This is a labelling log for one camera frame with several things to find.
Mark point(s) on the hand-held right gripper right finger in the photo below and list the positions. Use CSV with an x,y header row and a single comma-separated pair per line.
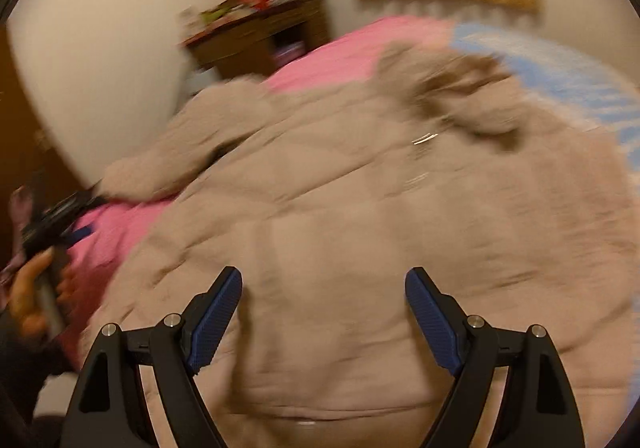
x,y
431,323

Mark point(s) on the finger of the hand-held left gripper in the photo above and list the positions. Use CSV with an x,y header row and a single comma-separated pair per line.
x,y
82,233

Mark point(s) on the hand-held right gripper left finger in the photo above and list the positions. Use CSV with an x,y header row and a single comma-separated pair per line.
x,y
216,323

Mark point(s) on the beige puffer coat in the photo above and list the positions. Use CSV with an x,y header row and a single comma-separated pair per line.
x,y
340,208

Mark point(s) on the person's left forearm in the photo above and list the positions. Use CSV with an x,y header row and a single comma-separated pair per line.
x,y
25,373

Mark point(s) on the person's left hand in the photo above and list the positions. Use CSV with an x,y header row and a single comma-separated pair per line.
x,y
27,288

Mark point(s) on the brown wooden door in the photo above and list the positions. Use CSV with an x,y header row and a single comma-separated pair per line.
x,y
20,128

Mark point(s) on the brown wooden cabinet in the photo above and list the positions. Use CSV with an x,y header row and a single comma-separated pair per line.
x,y
240,44

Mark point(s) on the green object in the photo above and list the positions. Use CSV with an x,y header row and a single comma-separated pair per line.
x,y
220,12

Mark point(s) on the blue dotted blanket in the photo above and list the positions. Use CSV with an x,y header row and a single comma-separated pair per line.
x,y
560,73

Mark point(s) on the pink bed sheet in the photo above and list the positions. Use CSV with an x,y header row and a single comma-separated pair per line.
x,y
340,53

